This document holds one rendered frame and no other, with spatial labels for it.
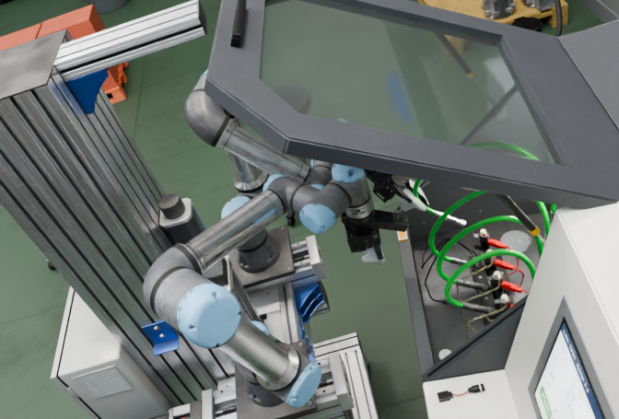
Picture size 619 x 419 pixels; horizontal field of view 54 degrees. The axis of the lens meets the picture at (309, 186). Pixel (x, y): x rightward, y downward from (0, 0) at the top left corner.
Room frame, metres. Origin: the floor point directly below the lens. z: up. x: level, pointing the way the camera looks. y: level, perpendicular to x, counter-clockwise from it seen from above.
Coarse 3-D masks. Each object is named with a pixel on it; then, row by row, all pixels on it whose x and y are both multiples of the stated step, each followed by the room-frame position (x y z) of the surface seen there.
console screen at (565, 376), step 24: (552, 336) 0.68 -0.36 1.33; (576, 336) 0.60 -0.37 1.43; (552, 360) 0.65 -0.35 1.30; (576, 360) 0.58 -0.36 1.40; (552, 384) 0.62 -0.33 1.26; (576, 384) 0.55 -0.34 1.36; (600, 384) 0.50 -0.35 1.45; (552, 408) 0.59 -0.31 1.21; (576, 408) 0.53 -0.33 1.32; (600, 408) 0.47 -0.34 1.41
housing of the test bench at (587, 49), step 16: (576, 32) 1.43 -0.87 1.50; (592, 32) 1.40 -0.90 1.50; (608, 32) 1.38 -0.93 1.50; (576, 48) 1.36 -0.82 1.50; (592, 48) 1.34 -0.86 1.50; (608, 48) 1.31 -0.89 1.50; (576, 64) 1.29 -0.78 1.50; (592, 64) 1.27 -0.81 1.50; (608, 64) 1.25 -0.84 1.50; (592, 80) 1.21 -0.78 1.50; (608, 80) 1.19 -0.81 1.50; (608, 96) 1.13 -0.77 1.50; (608, 112) 1.08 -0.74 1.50
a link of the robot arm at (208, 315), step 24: (168, 288) 0.87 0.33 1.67; (192, 288) 0.84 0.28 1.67; (216, 288) 0.84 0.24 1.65; (168, 312) 0.83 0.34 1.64; (192, 312) 0.79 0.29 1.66; (216, 312) 0.80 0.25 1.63; (240, 312) 0.85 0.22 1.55; (192, 336) 0.77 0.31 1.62; (216, 336) 0.78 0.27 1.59; (240, 336) 0.83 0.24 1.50; (264, 336) 0.87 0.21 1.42; (240, 360) 0.83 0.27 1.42; (264, 360) 0.84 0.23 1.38; (288, 360) 0.88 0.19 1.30; (264, 384) 0.86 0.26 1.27; (288, 384) 0.84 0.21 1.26; (312, 384) 0.86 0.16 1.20
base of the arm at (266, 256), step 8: (264, 240) 1.47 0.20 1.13; (272, 240) 1.50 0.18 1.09; (256, 248) 1.45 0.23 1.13; (264, 248) 1.46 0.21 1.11; (272, 248) 1.47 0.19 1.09; (240, 256) 1.47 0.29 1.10; (248, 256) 1.45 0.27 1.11; (256, 256) 1.45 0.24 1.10; (264, 256) 1.45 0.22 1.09; (272, 256) 1.46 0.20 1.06; (240, 264) 1.47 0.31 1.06; (248, 264) 1.45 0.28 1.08; (256, 264) 1.44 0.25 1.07; (264, 264) 1.44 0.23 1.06; (272, 264) 1.44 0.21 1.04; (248, 272) 1.45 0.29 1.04; (256, 272) 1.44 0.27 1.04
